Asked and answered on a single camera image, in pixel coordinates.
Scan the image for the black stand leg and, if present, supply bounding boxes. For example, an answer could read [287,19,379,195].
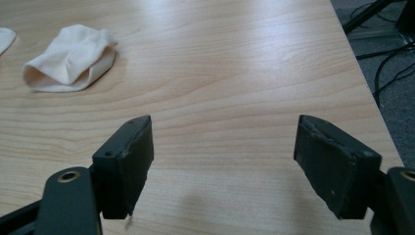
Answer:
[342,0,394,34]

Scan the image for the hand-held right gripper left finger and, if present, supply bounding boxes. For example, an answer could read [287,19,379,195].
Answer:
[92,115,155,220]

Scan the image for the cream white sock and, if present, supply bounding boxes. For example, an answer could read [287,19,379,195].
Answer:
[22,23,119,93]
[0,26,17,57]

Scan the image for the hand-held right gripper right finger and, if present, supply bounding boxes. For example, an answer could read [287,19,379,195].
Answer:
[293,114,383,220]

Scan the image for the black floor cable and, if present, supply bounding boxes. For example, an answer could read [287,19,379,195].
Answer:
[355,42,415,107]

